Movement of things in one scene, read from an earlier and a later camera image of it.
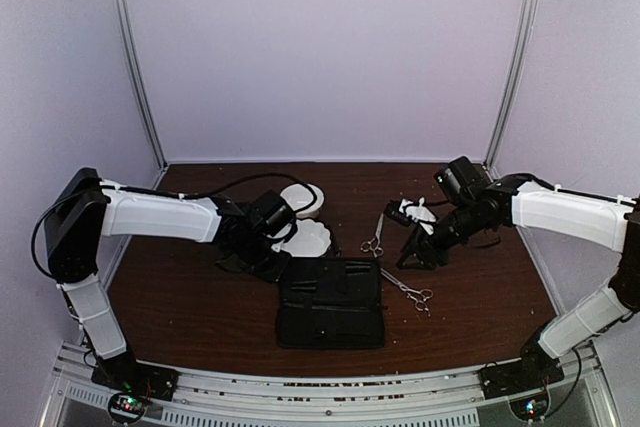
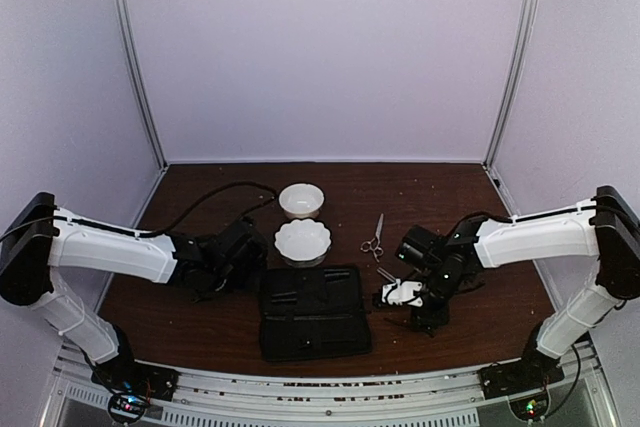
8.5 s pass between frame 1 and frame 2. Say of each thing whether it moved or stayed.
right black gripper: moved
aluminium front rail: stayed
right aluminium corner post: stayed
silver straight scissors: stayed
